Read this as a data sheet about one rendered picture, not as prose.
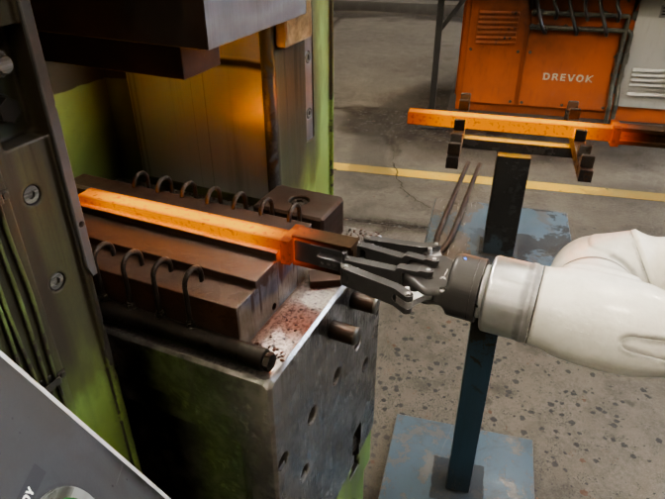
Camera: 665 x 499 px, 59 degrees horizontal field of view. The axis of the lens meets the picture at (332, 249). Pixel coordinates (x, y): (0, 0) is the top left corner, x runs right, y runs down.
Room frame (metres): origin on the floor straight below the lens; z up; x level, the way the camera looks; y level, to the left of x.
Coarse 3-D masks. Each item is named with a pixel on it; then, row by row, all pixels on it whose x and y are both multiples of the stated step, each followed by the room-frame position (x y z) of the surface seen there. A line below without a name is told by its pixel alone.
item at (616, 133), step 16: (416, 112) 1.08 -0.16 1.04; (432, 112) 1.08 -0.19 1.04; (448, 112) 1.08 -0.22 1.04; (464, 112) 1.08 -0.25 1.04; (480, 128) 1.05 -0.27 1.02; (496, 128) 1.04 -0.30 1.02; (512, 128) 1.03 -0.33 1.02; (528, 128) 1.02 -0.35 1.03; (544, 128) 1.02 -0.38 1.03; (560, 128) 1.01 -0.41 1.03; (576, 128) 1.00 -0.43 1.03; (592, 128) 1.00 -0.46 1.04; (608, 128) 1.00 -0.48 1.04; (624, 128) 0.98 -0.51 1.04; (640, 128) 0.98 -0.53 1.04; (656, 128) 0.98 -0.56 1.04; (624, 144) 0.98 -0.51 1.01; (640, 144) 0.98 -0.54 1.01; (656, 144) 0.97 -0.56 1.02
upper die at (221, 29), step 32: (32, 0) 0.63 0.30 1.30; (64, 0) 0.61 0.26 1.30; (96, 0) 0.60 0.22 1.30; (128, 0) 0.58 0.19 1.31; (160, 0) 0.57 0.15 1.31; (192, 0) 0.55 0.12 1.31; (224, 0) 0.58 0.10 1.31; (256, 0) 0.63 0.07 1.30; (288, 0) 0.69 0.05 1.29; (64, 32) 0.62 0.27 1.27; (96, 32) 0.60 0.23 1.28; (128, 32) 0.58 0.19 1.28; (160, 32) 0.57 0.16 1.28; (192, 32) 0.55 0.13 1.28; (224, 32) 0.57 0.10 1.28; (256, 32) 0.63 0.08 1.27
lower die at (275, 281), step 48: (144, 192) 0.83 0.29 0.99; (96, 240) 0.69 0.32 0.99; (144, 240) 0.69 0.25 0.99; (192, 240) 0.69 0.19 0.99; (96, 288) 0.64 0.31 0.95; (144, 288) 0.60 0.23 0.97; (192, 288) 0.59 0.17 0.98; (240, 288) 0.59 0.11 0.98; (288, 288) 0.66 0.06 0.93; (240, 336) 0.55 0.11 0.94
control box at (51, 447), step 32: (0, 352) 0.26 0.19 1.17; (0, 384) 0.24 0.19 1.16; (32, 384) 0.26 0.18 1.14; (0, 416) 0.23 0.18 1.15; (32, 416) 0.24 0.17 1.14; (64, 416) 0.26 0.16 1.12; (0, 448) 0.21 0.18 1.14; (32, 448) 0.22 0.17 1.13; (64, 448) 0.24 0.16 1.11; (96, 448) 0.25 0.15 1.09; (0, 480) 0.20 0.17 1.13; (32, 480) 0.21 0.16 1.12; (64, 480) 0.22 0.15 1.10; (96, 480) 0.23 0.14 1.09; (128, 480) 0.25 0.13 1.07
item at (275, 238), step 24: (96, 192) 0.80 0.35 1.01; (144, 216) 0.74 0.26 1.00; (168, 216) 0.72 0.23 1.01; (192, 216) 0.72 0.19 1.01; (216, 216) 0.72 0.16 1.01; (240, 240) 0.67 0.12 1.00; (264, 240) 0.66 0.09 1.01; (288, 240) 0.64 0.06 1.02; (312, 240) 0.63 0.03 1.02; (336, 240) 0.63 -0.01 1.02; (288, 264) 0.63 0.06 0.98; (312, 264) 0.63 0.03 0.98
